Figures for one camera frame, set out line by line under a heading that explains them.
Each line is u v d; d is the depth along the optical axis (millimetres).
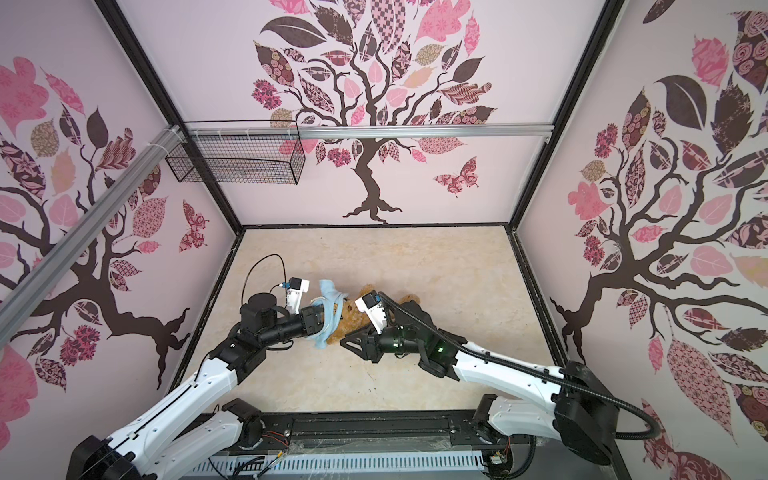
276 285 720
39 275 532
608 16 694
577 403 404
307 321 668
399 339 606
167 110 835
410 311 510
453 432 735
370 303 632
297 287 709
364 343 620
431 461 776
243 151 948
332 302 728
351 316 742
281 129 923
